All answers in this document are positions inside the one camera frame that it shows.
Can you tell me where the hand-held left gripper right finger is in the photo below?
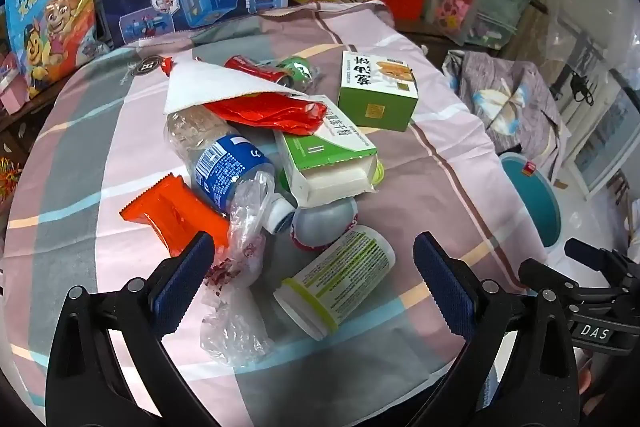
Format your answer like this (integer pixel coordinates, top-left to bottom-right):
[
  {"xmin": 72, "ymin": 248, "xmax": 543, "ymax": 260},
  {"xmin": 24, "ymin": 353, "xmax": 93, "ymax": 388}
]
[{"xmin": 412, "ymin": 231, "xmax": 582, "ymax": 427}]

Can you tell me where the green white carton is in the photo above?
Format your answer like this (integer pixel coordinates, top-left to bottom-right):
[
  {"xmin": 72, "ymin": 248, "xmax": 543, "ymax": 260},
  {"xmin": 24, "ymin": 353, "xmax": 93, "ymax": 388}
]
[{"xmin": 272, "ymin": 94, "xmax": 381, "ymax": 208}]

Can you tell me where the clear plastic bag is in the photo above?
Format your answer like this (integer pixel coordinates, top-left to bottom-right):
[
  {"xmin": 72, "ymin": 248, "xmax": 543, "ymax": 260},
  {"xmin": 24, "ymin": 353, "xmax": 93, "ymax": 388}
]
[{"xmin": 200, "ymin": 169, "xmax": 281, "ymax": 368}]

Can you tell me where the green cardboard box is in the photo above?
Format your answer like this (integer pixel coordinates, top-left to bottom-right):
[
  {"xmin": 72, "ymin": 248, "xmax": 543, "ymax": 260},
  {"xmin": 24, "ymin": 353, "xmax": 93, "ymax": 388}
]
[{"xmin": 337, "ymin": 51, "xmax": 420, "ymax": 132}]

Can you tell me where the clear bottle with blue label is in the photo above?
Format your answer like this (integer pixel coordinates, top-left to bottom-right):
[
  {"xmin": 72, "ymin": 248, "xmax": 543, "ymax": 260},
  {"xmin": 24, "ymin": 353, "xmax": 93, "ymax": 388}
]
[{"xmin": 164, "ymin": 106, "xmax": 296, "ymax": 235}]

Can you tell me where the grey patterned cloth bundle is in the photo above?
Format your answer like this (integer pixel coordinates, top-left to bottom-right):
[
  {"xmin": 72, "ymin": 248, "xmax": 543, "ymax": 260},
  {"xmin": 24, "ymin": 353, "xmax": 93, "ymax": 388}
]
[{"xmin": 442, "ymin": 51, "xmax": 573, "ymax": 188}]

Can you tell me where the orange plastic wrapper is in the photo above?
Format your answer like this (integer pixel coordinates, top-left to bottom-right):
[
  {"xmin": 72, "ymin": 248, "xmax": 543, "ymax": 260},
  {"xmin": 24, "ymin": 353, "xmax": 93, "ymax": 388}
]
[{"xmin": 118, "ymin": 173, "xmax": 231, "ymax": 258}]

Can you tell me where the cartoon puppy toy pack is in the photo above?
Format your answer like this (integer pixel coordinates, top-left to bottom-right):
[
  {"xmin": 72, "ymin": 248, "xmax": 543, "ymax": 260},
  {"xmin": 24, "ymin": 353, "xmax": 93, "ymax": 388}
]
[{"xmin": 4, "ymin": 0, "xmax": 113, "ymax": 100}]

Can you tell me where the pink striped blanket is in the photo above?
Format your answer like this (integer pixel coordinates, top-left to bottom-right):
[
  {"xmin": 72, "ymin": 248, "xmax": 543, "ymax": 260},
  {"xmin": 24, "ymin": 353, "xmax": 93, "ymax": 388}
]
[{"xmin": 0, "ymin": 0, "xmax": 551, "ymax": 427}]

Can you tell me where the red snack wrapper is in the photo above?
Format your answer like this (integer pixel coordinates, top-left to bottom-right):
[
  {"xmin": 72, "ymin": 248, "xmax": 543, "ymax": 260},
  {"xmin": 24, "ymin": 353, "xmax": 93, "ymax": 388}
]
[{"xmin": 202, "ymin": 94, "xmax": 328, "ymax": 138}]

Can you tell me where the pink toy box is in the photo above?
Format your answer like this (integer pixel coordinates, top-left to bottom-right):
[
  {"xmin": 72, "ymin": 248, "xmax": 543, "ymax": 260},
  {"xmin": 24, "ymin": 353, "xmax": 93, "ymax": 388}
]
[{"xmin": 0, "ymin": 52, "xmax": 26, "ymax": 115}]

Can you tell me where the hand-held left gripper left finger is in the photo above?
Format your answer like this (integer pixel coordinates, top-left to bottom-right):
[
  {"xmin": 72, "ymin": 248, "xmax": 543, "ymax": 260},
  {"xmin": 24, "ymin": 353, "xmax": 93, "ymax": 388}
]
[{"xmin": 45, "ymin": 231, "xmax": 223, "ymax": 427}]

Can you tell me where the yellow-green round lid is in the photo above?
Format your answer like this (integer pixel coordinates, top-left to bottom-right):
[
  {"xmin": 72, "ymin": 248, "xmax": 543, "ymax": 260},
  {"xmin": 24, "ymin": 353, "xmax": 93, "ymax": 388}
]
[{"xmin": 367, "ymin": 159, "xmax": 386, "ymax": 188}]

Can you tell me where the white paper napkin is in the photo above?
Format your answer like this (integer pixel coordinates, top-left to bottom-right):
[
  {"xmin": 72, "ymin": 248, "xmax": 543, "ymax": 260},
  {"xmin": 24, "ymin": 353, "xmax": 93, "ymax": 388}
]
[{"xmin": 162, "ymin": 59, "xmax": 308, "ymax": 115}]

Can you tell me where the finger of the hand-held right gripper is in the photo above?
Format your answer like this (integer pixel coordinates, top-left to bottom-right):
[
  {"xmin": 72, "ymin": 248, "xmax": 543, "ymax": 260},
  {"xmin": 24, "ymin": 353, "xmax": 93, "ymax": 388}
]
[
  {"xmin": 565, "ymin": 237, "xmax": 640, "ymax": 292},
  {"xmin": 519, "ymin": 258, "xmax": 608, "ymax": 303}
]

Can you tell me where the person's right hand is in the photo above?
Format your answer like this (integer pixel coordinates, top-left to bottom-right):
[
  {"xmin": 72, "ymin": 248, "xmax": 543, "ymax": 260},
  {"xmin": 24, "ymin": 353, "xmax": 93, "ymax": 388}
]
[{"xmin": 579, "ymin": 359, "xmax": 596, "ymax": 404}]

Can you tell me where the white jar with green label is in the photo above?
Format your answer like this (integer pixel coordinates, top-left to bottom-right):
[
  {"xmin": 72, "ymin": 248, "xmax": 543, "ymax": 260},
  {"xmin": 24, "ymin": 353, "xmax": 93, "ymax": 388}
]
[{"xmin": 272, "ymin": 224, "xmax": 397, "ymax": 342}]

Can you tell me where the black cable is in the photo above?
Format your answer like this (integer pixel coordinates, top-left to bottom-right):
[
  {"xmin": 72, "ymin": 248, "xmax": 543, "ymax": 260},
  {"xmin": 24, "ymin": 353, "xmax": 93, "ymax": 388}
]
[{"xmin": 570, "ymin": 72, "xmax": 596, "ymax": 105}]

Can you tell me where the red soda can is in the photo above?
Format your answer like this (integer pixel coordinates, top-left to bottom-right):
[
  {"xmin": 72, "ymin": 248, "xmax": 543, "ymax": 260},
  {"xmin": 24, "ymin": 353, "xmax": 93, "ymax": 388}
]
[{"xmin": 223, "ymin": 54, "xmax": 296, "ymax": 90}]

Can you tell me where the teal trash bin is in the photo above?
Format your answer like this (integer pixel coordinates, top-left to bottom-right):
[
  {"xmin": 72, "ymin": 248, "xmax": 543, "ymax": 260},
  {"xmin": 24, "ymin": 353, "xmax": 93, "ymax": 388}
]
[{"xmin": 500, "ymin": 152, "xmax": 563, "ymax": 260}]

